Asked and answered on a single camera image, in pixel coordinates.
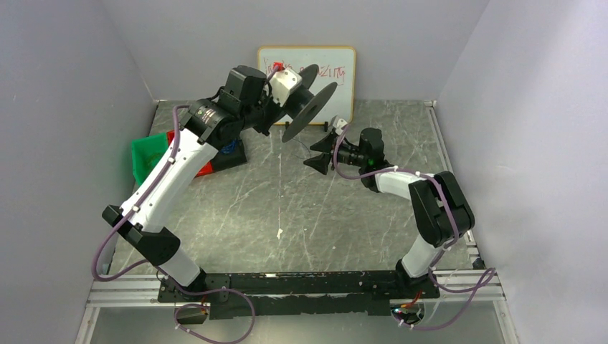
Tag black cable spool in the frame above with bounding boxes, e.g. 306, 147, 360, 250
282, 64, 338, 143

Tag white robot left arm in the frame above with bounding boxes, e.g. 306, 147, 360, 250
103, 65, 301, 295

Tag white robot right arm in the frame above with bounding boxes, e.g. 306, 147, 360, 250
304, 128, 475, 280

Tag black plastic bin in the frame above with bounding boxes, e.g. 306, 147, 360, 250
211, 138, 247, 172

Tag whiteboard with red writing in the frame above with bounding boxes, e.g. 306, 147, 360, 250
257, 46, 356, 125

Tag red plastic bin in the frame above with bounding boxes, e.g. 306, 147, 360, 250
166, 130, 214, 178

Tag green plastic bin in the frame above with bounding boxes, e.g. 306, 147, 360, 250
130, 133, 168, 186

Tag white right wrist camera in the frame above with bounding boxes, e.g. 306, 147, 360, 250
330, 116, 349, 135

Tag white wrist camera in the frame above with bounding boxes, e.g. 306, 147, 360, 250
268, 62, 303, 107
330, 116, 349, 135

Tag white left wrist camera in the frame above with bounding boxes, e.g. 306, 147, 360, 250
268, 62, 303, 107

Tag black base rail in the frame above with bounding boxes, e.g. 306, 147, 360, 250
158, 270, 440, 320

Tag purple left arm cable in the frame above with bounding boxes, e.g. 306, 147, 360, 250
91, 66, 281, 344

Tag aluminium frame rail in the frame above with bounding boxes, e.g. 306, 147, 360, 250
77, 226, 520, 343

